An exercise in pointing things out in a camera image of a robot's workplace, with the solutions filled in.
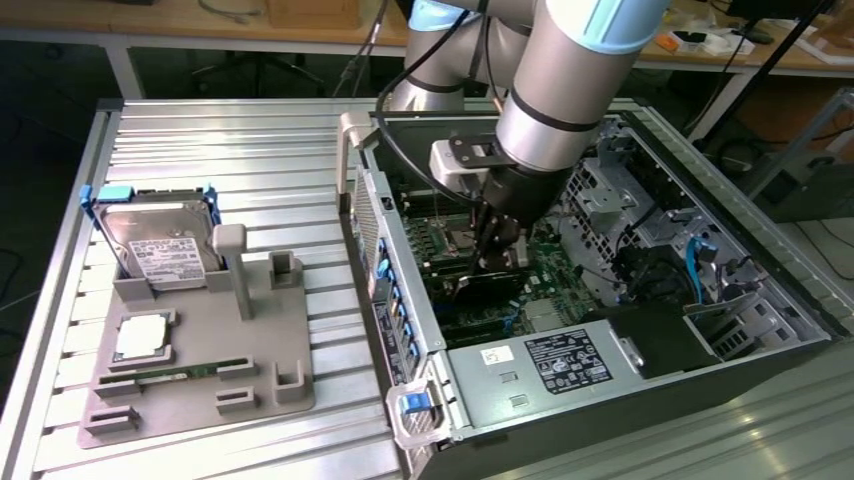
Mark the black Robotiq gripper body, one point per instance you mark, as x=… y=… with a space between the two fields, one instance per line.
x=527 y=192

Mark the Nvidia graphics card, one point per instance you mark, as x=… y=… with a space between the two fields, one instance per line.
x=494 y=290

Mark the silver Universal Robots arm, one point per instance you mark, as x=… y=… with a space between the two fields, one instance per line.
x=567 y=75

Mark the CPU socket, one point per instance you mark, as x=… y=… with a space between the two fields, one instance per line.
x=457 y=235

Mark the green motherboard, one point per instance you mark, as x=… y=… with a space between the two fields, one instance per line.
x=554 y=260

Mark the black RAM stick with label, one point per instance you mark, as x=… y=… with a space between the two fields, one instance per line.
x=447 y=267

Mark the silver perforated disk bay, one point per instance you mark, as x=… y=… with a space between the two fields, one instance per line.
x=601 y=200

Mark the thin locking lever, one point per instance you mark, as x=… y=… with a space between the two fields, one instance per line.
x=436 y=210

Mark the silver chipset heatsink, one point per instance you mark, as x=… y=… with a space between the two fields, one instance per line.
x=542 y=316

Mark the black expansion slot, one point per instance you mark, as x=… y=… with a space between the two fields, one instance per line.
x=477 y=332

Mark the blue card retention clip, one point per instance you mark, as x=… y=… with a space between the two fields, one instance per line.
x=383 y=265
x=415 y=353
x=403 y=313
x=395 y=293
x=410 y=333

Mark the grey power supply unit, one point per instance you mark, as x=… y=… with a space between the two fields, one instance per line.
x=507 y=395

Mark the black plastic shroud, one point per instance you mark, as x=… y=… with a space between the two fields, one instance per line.
x=657 y=340

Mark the blue case release latch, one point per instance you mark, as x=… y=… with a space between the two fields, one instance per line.
x=414 y=404

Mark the grey slotted disk bay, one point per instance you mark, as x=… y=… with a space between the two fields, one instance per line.
x=734 y=335

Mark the white and orange desk object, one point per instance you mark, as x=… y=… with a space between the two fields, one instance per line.
x=717 y=45

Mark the black equipment box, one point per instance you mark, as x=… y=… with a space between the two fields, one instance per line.
x=801 y=195

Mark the black open PC case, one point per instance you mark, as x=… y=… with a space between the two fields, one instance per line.
x=667 y=420

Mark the black office chair base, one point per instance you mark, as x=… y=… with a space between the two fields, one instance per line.
x=263 y=62

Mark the grey plastic parts rack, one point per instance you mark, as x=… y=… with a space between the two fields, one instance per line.
x=200 y=325

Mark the brown cardboard box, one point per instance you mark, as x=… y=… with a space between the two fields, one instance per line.
x=300 y=12

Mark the black stand pole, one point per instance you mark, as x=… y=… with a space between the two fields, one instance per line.
x=794 y=37

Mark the hard disk in blue caddy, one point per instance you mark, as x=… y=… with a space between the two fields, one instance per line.
x=160 y=240

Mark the black monitor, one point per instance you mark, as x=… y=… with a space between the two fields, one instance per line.
x=767 y=6

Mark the green RAM stick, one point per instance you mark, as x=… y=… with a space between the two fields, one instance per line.
x=187 y=374

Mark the silver CPU chip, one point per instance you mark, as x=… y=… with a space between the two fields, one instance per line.
x=140 y=337

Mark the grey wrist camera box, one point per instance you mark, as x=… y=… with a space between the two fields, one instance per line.
x=447 y=170

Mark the wooden desk with white frame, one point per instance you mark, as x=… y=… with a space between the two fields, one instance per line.
x=67 y=15

